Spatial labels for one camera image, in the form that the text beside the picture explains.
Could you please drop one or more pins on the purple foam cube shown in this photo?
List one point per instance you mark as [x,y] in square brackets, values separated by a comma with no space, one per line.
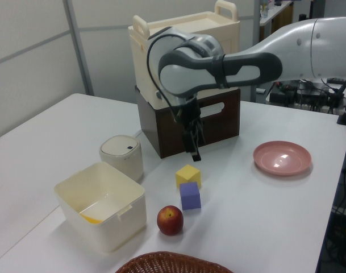
[189,197]

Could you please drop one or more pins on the yellow foam cube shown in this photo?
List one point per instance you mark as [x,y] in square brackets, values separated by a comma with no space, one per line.
[187,173]

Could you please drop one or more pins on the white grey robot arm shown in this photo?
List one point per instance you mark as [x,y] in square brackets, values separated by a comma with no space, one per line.
[246,65]

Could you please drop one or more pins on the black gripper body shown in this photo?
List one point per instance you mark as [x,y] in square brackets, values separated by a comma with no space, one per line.
[189,113]

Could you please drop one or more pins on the cream lidded canister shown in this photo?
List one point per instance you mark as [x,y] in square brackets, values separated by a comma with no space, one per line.
[124,162]

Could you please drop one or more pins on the small grey block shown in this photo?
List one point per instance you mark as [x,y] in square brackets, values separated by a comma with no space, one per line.
[260,91]

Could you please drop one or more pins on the pink plate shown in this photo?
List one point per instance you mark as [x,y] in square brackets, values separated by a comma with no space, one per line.
[282,157]

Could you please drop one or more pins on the brown wicker basket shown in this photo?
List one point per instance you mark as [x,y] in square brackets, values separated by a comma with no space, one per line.
[172,263]

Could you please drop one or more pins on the cream open plastic container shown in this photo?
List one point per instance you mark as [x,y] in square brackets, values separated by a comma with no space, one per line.
[104,233]

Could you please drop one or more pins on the red apple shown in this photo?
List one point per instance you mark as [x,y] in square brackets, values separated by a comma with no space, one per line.
[170,220]

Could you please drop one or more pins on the yellow item inside container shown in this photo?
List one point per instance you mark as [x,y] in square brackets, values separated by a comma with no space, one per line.
[91,220]

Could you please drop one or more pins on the black keyboard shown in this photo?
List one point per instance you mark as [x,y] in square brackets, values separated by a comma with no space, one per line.
[339,80]

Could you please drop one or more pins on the wooden background desk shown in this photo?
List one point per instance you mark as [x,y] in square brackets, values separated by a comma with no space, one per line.
[277,12]

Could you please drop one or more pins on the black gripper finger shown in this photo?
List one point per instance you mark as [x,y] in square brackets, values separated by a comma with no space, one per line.
[202,133]
[193,146]

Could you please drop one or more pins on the dark brown wooden crate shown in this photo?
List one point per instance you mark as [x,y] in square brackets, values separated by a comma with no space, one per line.
[161,133]

